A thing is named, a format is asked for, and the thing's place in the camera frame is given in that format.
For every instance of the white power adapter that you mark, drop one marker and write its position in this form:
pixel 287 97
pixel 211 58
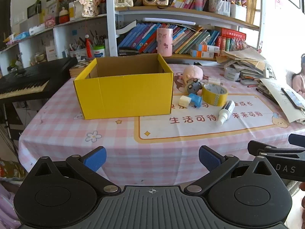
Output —
pixel 215 81

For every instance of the pink printed canister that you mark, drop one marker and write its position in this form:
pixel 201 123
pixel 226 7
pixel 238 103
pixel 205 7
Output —
pixel 164 43

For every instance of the white charger plug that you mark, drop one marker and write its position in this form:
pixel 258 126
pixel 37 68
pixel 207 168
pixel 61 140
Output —
pixel 184 100

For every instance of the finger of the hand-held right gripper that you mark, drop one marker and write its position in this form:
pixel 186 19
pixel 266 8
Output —
pixel 297 139
pixel 274 151

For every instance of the bag of colourful clips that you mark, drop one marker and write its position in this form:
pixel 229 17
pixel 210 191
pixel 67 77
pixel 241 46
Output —
pixel 238 44

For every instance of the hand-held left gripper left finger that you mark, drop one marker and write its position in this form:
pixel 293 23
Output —
pixel 95 158

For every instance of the grey pencil case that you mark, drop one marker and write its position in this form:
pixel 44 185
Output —
pixel 249 82

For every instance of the yellow tape roll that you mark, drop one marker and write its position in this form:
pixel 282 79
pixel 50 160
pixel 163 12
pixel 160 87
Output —
pixel 213 97

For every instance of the white jar with green lid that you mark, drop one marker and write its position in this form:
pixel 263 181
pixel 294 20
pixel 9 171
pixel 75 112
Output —
pixel 99 52

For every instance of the wooden chess board box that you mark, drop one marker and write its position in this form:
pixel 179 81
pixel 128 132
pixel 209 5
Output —
pixel 79 70

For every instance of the white tube lamp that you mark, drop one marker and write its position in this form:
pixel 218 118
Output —
pixel 169 21

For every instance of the red tassel ornament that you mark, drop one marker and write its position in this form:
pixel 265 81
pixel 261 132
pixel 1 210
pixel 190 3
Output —
pixel 88 46

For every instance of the red crayon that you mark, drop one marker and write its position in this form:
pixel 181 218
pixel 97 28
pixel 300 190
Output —
pixel 252 85

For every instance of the clear cup of markers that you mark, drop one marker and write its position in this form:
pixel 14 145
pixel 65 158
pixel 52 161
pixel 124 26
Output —
pixel 220 8

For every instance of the grey toy car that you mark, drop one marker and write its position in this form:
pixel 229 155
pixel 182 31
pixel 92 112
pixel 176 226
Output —
pixel 194 87

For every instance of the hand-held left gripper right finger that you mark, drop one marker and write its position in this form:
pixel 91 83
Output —
pixel 209 157

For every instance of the blue pencil sharpener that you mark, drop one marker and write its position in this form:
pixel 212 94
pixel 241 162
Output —
pixel 195 100

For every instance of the pen cup with brushes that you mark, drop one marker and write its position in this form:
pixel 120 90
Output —
pixel 78 52

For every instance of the black electric keyboard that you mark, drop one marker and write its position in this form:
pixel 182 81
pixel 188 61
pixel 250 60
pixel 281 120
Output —
pixel 28 81

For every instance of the row of leaning books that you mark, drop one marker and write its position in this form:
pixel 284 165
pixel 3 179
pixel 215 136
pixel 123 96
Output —
pixel 143 38

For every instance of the clear printed tape roll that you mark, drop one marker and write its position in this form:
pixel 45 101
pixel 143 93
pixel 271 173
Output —
pixel 231 75

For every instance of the thick red book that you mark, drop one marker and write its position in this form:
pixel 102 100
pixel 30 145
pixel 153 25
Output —
pixel 233 33

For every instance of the pink plush toy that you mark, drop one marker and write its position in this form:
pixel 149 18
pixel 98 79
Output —
pixel 193 72

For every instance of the pink checked cloth desktop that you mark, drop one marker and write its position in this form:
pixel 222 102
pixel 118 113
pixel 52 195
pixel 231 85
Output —
pixel 95 148

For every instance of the black stapler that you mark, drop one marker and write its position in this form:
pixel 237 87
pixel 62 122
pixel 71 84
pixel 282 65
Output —
pixel 128 52

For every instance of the white wooden bookshelf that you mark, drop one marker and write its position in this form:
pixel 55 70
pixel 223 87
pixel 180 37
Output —
pixel 110 28

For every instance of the black tablet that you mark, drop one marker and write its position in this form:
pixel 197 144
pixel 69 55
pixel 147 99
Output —
pixel 293 99

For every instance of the white and pink doll figurine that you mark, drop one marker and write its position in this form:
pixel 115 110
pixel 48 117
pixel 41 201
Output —
pixel 88 3

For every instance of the yellow cardboard box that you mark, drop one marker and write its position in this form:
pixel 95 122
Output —
pixel 128 97

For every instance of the white storage container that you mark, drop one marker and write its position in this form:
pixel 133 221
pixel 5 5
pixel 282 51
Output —
pixel 238 13

